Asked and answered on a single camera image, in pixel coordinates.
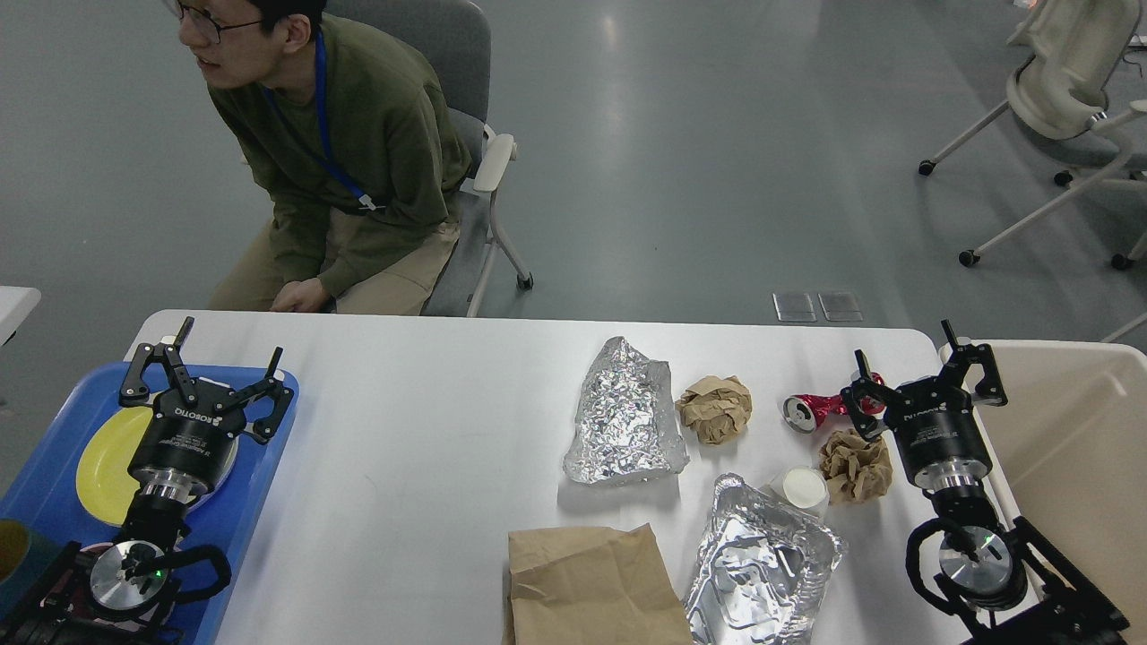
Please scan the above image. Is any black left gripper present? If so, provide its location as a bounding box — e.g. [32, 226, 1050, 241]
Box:
[119, 317, 295, 503]

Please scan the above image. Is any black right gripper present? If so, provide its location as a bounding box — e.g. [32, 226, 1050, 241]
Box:
[840, 319, 1008, 489]

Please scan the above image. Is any yellow plate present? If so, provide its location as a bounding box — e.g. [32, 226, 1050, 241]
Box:
[75, 407, 153, 527]

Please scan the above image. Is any aluminium foil tray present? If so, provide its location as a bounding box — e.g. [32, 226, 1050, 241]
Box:
[682, 473, 849, 644]

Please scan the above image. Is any dark teal mug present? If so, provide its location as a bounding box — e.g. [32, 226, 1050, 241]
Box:
[1, 518, 62, 619]

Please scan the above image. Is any brown paper bag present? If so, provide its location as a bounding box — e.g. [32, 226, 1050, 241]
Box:
[501, 524, 693, 644]

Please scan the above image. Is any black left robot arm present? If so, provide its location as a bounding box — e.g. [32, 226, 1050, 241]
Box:
[3, 319, 298, 644]

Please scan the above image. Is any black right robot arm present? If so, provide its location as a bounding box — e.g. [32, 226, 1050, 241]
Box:
[841, 320, 1129, 644]

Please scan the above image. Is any crumpled brown paper wad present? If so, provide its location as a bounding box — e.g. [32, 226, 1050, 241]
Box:
[818, 428, 894, 505]

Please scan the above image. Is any crushed red can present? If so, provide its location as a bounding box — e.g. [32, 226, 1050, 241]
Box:
[782, 372, 885, 434]

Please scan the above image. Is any floor outlet plate right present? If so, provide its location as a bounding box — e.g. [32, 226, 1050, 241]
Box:
[818, 292, 865, 323]

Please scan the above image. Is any floor outlet plate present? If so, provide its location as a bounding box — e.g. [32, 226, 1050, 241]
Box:
[818, 292, 865, 323]
[772, 292, 818, 323]

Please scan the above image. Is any beige plastic bin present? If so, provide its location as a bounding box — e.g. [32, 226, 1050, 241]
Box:
[978, 340, 1146, 644]

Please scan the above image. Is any white paper cup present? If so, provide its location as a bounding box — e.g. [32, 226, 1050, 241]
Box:
[768, 467, 829, 520]

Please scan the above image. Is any floor outlet plate left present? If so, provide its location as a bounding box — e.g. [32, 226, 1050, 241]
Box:
[772, 292, 818, 323]

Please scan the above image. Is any blue plastic tray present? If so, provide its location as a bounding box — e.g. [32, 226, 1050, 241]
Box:
[1, 362, 302, 644]

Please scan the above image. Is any crumpled brown paper ball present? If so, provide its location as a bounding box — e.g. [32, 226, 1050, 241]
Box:
[674, 375, 754, 445]

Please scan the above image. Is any white side table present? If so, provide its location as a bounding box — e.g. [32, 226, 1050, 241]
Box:
[0, 285, 42, 345]

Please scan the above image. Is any person in khaki trousers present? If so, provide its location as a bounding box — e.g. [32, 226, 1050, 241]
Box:
[167, 1, 470, 314]

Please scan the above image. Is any crumpled aluminium foil sheet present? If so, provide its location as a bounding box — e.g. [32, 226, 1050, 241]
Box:
[563, 336, 690, 485]

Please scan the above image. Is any white office chair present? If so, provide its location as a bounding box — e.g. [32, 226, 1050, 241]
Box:
[918, 1, 1144, 269]

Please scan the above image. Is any grey office chair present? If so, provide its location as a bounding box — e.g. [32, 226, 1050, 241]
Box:
[328, 1, 535, 317]

